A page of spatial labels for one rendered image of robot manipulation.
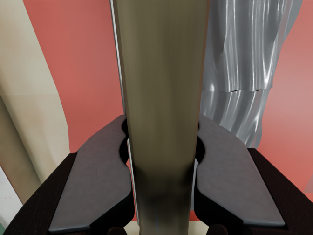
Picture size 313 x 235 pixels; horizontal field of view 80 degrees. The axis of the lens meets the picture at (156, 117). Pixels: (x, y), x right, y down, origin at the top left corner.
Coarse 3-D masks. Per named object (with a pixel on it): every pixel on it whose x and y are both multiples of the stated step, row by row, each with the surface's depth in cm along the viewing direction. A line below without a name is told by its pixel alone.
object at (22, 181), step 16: (0, 96) 18; (0, 112) 18; (0, 128) 18; (0, 144) 18; (16, 144) 20; (0, 160) 18; (16, 160) 20; (0, 176) 18; (16, 176) 19; (32, 176) 22; (0, 192) 19; (16, 192) 19; (32, 192) 22; (0, 208) 20; (16, 208) 20
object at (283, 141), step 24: (72, 96) 18; (96, 96) 18; (120, 96) 18; (288, 96) 18; (312, 96) 18; (72, 120) 19; (96, 120) 19; (264, 120) 19; (288, 120) 19; (312, 120) 20; (72, 144) 21; (264, 144) 21; (288, 144) 21; (312, 144) 21; (288, 168) 23; (192, 216) 27
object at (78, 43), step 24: (24, 0) 14; (48, 0) 14; (72, 0) 14; (96, 0) 14; (312, 0) 14; (48, 24) 15; (72, 24) 15; (96, 24) 15; (312, 24) 15; (48, 48) 16; (72, 48) 16; (96, 48) 16; (288, 48) 16; (312, 48) 16; (72, 72) 17; (96, 72) 17; (288, 72) 17; (312, 72) 17
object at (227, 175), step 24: (216, 144) 9; (240, 144) 9; (216, 168) 8; (240, 168) 8; (216, 192) 7; (240, 192) 7; (264, 192) 7; (216, 216) 7; (240, 216) 6; (264, 216) 6
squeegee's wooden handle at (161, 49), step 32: (128, 0) 5; (160, 0) 5; (192, 0) 5; (128, 32) 6; (160, 32) 6; (192, 32) 6; (128, 64) 6; (160, 64) 6; (192, 64) 6; (128, 96) 7; (160, 96) 7; (192, 96) 7; (128, 128) 8; (160, 128) 7; (192, 128) 8; (160, 160) 8; (192, 160) 8; (160, 192) 9; (160, 224) 10
